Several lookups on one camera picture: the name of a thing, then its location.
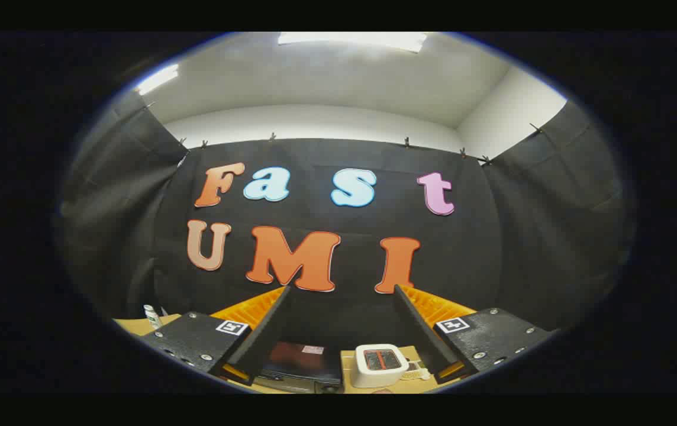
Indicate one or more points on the narrow ceiling light panel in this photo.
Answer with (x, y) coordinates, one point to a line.
(158, 78)

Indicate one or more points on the white pop-up toaster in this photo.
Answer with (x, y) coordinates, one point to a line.
(380, 367)

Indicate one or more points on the white drink bottle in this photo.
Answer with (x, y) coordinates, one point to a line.
(152, 318)

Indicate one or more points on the black toaster oven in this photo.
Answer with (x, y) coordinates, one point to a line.
(306, 364)

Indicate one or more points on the wide ceiling light panel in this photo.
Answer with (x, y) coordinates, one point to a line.
(350, 39)

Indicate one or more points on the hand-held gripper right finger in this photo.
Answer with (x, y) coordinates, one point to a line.
(418, 331)

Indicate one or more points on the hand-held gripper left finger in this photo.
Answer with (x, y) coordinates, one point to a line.
(267, 331)

